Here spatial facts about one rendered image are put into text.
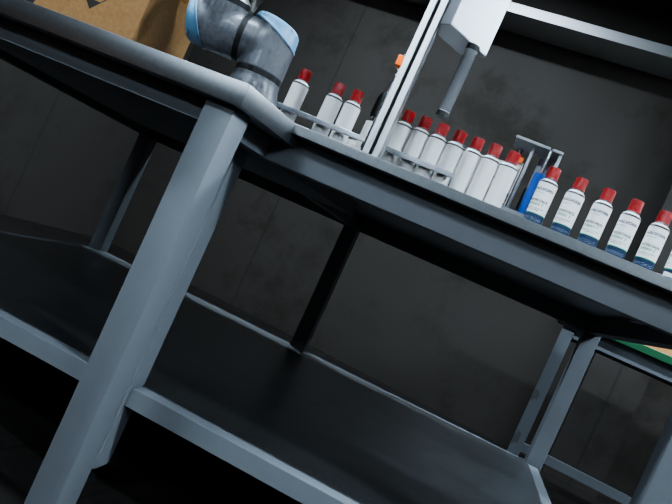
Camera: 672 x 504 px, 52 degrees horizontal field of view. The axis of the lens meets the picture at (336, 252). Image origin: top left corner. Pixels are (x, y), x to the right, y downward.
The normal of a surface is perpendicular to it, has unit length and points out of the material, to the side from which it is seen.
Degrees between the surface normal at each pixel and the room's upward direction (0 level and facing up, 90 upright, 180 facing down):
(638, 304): 90
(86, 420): 90
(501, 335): 90
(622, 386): 90
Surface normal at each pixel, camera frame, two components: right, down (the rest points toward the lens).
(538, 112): -0.31, -0.14
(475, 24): 0.61, 0.28
